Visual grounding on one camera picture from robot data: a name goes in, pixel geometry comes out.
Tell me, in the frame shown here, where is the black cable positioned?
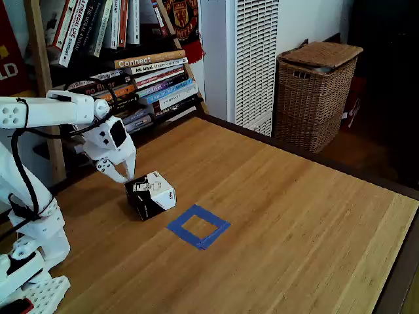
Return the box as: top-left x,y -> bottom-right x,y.
0,77 -> 118,243

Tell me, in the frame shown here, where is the green spine book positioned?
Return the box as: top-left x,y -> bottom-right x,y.
88,0 -> 115,58

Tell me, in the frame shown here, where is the orange spine upright book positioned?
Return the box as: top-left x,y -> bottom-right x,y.
117,0 -> 130,48

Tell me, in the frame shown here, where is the wicker laundry basket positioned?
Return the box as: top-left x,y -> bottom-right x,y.
273,41 -> 364,154

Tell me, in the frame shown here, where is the thick white spine book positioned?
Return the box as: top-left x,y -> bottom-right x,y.
152,83 -> 200,111

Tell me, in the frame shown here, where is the black and white box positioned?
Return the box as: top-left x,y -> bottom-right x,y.
124,170 -> 177,222

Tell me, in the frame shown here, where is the thin red leaning book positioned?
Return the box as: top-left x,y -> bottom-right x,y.
150,0 -> 170,37

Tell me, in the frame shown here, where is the tan Connect book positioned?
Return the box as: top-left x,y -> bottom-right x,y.
113,49 -> 187,70

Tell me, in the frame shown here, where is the black no filter book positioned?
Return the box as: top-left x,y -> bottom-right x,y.
54,74 -> 132,99

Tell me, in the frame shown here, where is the lavender spine book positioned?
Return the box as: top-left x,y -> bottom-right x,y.
122,109 -> 154,133

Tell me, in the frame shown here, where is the narrow white book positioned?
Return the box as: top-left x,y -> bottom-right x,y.
109,0 -> 121,50

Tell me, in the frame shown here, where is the wooden ladder bookshelf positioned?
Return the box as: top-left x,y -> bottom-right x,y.
24,0 -> 210,184

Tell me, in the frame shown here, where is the red football scarf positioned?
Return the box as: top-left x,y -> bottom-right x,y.
162,0 -> 206,65

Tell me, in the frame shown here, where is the black Rocket Science book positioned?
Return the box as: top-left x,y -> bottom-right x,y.
107,92 -> 141,115

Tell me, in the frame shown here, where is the red yellow wall banner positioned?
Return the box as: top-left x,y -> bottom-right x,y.
0,0 -> 35,98

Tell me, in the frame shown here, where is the white perforated mounting plate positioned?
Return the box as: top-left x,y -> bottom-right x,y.
18,273 -> 72,314

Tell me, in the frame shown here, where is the white Modern Romance book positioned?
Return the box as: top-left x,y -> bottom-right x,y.
124,57 -> 189,76

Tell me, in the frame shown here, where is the orange spine flat book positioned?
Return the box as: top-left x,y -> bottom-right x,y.
98,84 -> 137,102

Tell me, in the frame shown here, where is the black spine book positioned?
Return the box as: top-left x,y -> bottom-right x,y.
153,95 -> 201,118

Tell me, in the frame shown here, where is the red black clamp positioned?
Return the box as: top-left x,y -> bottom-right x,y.
0,296 -> 35,314

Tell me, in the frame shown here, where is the white spine upright book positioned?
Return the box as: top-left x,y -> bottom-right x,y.
126,0 -> 141,45

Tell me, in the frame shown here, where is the blue spine book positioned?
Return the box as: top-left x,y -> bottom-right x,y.
140,77 -> 194,105

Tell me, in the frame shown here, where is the blue tape square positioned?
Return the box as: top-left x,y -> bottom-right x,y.
166,203 -> 232,251

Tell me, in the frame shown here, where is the grey spine book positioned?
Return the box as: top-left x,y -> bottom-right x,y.
52,69 -> 122,92

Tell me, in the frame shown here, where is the white Financial Life book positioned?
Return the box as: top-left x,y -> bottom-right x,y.
58,0 -> 91,69

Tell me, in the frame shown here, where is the red bag white print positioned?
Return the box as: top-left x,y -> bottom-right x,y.
340,77 -> 367,130

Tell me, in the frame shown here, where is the black Moral Animal book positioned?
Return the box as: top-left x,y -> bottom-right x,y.
70,0 -> 102,63

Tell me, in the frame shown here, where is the purple spine book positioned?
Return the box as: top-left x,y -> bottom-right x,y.
136,72 -> 190,96

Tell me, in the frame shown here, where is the red spine book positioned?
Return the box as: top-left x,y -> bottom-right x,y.
41,0 -> 79,50

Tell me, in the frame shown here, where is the white louvered heater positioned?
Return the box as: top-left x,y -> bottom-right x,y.
225,0 -> 281,137

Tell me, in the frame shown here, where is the red white striped book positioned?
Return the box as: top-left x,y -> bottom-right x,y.
132,64 -> 186,90

